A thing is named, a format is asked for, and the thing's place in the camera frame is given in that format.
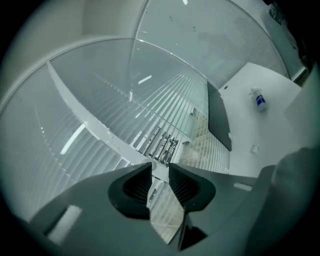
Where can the white window frame post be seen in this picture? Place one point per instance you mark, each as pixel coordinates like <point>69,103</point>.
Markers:
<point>87,117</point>

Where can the white divider bracket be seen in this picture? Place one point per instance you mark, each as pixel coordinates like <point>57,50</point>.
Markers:
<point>230,135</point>

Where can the plastic wrapped black office chair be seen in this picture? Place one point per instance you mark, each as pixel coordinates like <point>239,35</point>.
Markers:
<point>300,37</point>

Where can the blue label spray bottle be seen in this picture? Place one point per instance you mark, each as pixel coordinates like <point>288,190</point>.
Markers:
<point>260,101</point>

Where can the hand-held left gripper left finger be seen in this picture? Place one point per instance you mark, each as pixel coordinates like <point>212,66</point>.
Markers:
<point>100,212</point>

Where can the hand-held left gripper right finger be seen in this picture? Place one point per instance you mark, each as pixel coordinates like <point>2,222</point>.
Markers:
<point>205,195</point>

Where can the black desk divider panel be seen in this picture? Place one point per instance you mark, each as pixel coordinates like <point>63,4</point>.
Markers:
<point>218,115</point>

